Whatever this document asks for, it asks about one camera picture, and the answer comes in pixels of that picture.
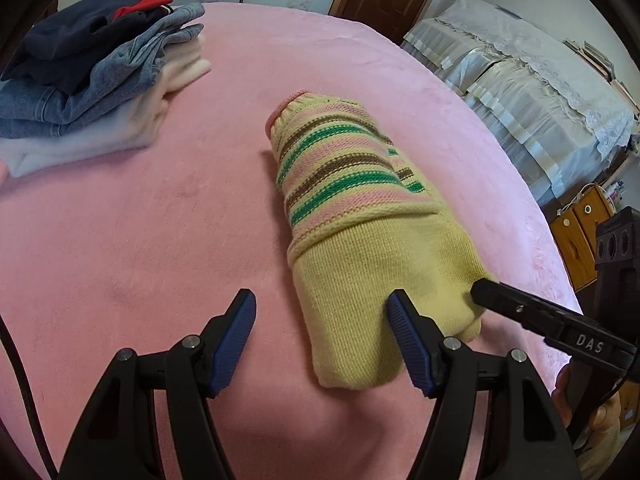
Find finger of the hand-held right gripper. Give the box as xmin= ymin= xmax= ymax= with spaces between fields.
xmin=470 ymin=277 xmax=587 ymax=343

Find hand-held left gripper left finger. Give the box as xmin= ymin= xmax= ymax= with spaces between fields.
xmin=52 ymin=288 xmax=258 ymax=480

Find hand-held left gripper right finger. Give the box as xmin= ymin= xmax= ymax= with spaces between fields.
xmin=386 ymin=288 xmax=586 ymax=480

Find yellow knit sweater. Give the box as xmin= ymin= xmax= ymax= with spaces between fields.
xmin=266 ymin=90 xmax=501 ymax=391

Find person's right hand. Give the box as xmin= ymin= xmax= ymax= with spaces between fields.
xmin=552 ymin=372 xmax=622 ymax=464

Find wooden cabinet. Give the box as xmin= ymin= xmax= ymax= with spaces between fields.
xmin=549 ymin=184 xmax=617 ymax=292

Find pink blanket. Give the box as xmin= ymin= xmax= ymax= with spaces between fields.
xmin=0 ymin=2 xmax=584 ymax=480

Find stack of books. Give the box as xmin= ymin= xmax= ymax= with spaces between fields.
xmin=564 ymin=37 xmax=640 ymax=113

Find lace covered sofa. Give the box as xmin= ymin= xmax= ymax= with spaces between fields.
xmin=402 ymin=0 xmax=637 ymax=207

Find white folded garment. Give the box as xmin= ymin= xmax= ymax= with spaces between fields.
xmin=0 ymin=72 xmax=172 ymax=179

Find cream folded garment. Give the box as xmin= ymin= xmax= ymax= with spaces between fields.
xmin=150 ymin=25 xmax=213 ymax=96

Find blue folded jeans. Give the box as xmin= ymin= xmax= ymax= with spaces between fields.
xmin=0 ymin=2 xmax=206 ymax=139

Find navy folded garment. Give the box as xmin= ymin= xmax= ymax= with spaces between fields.
xmin=2 ymin=0 xmax=174 ymax=97

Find black cable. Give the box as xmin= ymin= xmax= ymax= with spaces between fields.
xmin=0 ymin=314 xmax=57 ymax=480

